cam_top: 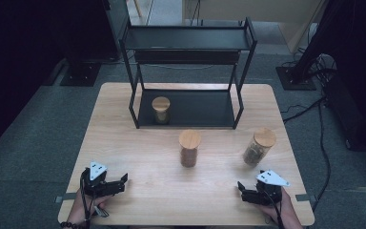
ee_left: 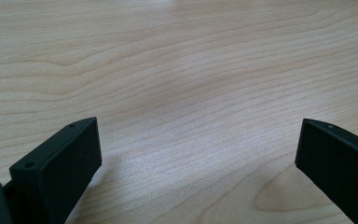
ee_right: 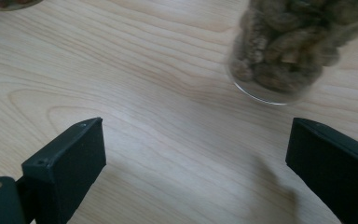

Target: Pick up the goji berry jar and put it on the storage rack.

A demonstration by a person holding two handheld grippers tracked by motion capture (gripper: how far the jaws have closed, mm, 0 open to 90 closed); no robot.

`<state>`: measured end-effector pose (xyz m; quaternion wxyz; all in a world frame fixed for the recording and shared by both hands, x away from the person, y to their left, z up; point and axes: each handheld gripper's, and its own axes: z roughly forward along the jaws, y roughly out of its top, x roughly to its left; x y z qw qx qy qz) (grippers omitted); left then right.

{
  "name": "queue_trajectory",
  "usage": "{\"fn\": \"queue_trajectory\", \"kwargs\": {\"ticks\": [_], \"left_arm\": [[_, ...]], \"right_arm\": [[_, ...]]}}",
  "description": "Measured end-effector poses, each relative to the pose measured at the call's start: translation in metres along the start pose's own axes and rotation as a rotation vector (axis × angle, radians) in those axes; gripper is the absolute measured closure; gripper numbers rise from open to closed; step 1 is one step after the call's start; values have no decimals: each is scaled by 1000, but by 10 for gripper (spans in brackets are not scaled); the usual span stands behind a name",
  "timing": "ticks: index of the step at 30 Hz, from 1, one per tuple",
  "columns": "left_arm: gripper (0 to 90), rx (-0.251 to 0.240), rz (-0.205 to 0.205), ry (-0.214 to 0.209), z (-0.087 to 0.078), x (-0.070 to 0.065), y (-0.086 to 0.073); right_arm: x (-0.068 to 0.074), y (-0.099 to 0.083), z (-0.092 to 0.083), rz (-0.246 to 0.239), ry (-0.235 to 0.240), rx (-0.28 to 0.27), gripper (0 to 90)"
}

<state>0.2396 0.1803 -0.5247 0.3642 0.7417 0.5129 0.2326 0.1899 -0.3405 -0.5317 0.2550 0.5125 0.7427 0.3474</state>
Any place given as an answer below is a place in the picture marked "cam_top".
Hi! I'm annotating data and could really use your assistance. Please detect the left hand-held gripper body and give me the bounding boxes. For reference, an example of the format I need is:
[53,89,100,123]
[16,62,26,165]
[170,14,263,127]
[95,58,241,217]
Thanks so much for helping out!
[80,160,109,198]

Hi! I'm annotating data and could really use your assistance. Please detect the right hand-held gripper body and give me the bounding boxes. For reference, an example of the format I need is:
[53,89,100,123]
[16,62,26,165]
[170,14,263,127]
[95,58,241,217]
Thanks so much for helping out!
[255,170,291,206]

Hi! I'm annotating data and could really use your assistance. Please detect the glass jar with dark contents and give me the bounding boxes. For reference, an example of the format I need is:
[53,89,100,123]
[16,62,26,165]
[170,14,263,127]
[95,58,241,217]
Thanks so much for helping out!
[242,127,277,167]

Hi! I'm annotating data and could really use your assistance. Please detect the tall glass jar reddish contents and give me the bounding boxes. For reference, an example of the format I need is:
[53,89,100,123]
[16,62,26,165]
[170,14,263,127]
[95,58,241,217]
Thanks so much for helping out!
[178,129,202,169]

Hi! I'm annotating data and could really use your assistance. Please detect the black metal shelf rack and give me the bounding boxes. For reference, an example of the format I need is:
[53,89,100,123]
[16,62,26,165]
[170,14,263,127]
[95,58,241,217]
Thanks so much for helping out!
[118,16,258,130]

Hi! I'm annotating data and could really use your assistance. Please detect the person's right hand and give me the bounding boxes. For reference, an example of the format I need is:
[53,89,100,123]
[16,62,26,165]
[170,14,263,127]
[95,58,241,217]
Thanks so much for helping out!
[256,188,303,229]

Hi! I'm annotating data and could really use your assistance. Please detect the person's left hand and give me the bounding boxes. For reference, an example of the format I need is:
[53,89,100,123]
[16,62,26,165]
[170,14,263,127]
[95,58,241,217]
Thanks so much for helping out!
[66,189,112,227]

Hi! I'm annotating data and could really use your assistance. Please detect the grey tape strip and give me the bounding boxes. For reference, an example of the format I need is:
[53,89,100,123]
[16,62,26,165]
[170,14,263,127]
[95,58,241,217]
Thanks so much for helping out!
[295,193,317,202]
[54,193,79,204]

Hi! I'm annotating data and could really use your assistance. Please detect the black stand base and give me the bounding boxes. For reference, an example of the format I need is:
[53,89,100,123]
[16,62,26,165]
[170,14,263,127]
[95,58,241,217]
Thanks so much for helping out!
[275,65,317,92]
[60,61,102,88]

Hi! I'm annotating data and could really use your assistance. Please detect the black curtain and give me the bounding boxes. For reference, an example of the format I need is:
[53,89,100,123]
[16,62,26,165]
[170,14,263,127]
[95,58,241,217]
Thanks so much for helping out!
[0,0,109,161]
[325,0,366,157]

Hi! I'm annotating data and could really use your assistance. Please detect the dark upright panel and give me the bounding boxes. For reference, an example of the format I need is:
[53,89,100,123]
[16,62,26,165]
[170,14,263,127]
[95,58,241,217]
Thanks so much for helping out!
[101,0,132,62]

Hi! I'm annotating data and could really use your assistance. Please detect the light wooden leg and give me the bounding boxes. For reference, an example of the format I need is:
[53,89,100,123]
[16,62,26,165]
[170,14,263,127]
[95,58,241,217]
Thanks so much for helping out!
[132,0,143,19]

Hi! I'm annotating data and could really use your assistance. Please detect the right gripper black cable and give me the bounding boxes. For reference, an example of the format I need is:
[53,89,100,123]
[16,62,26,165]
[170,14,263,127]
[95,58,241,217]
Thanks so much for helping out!
[262,190,286,229]

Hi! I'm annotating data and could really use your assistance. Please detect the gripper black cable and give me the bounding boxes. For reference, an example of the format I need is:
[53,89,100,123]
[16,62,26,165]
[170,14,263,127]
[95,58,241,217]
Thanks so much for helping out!
[79,171,92,229]
[262,190,286,229]

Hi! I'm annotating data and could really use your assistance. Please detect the grey cable plug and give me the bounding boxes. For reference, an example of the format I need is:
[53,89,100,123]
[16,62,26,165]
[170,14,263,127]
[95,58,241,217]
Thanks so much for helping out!
[93,205,111,219]

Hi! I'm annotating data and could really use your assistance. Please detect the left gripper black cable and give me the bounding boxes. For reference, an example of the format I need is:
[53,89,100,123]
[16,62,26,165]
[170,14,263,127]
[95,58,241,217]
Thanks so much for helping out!
[79,171,92,229]

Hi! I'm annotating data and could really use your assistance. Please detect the dark bead bracelet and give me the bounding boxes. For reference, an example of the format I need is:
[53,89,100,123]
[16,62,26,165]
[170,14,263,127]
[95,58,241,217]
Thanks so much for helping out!
[60,220,88,229]

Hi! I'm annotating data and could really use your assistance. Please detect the long black floor cable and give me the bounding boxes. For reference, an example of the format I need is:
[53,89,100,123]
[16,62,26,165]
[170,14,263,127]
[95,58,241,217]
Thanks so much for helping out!
[311,101,332,213]

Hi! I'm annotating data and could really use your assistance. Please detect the thin grey floor cable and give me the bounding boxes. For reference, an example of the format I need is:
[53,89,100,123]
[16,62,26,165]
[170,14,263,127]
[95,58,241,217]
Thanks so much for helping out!
[139,62,215,71]

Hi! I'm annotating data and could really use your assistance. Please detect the tangled cable bundle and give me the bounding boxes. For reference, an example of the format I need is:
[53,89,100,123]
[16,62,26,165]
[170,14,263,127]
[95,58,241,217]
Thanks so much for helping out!
[309,52,338,84]

